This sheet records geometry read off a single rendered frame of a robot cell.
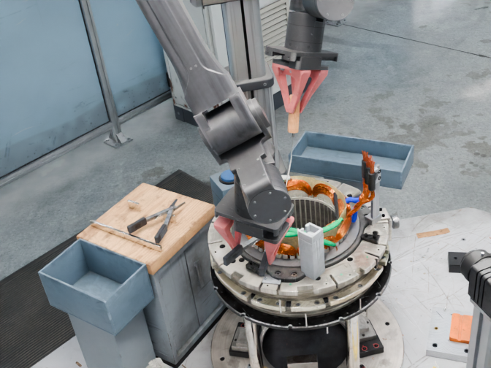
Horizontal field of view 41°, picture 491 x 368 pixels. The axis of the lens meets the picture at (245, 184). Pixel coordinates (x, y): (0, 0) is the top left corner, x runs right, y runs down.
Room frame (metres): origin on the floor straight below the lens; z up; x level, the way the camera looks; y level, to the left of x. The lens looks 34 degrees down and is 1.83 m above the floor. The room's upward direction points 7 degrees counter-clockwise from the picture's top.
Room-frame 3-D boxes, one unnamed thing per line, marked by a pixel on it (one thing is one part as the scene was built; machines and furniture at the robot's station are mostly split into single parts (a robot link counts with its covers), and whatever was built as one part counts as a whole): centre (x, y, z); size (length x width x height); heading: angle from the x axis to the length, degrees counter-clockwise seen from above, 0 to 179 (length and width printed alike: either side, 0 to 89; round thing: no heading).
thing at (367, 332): (0.91, -0.19, 0.83); 0.05 x 0.04 x 0.02; 8
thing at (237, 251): (0.78, 0.03, 1.17); 0.04 x 0.01 x 0.02; 137
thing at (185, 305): (1.04, 0.20, 0.91); 0.19 x 0.19 x 0.26; 53
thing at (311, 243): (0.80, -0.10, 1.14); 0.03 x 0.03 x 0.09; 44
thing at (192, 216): (1.04, 0.20, 1.05); 0.20 x 0.19 x 0.02; 143
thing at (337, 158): (1.20, -0.23, 0.92); 0.25 x 0.11 x 0.28; 61
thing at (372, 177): (0.89, -0.20, 1.21); 0.04 x 0.04 x 0.03; 44
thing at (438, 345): (0.90, -0.38, 0.79); 0.12 x 0.09 x 0.02; 157
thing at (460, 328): (0.90, -0.40, 0.80); 0.07 x 0.05 x 0.01; 157
